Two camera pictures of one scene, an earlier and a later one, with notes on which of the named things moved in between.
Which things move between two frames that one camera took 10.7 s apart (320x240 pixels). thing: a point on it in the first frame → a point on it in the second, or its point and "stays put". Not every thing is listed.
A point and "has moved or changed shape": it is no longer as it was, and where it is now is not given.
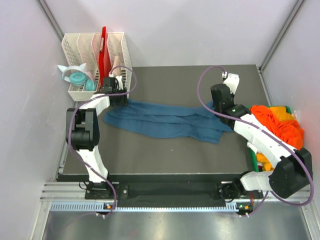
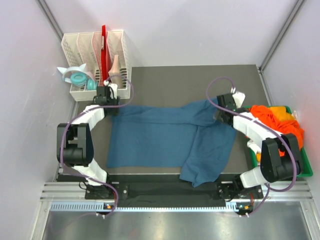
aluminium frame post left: (50, 17) stays put
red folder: (104, 62) stays put
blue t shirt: (163, 121) has moved or changed shape
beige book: (116, 71) stays put
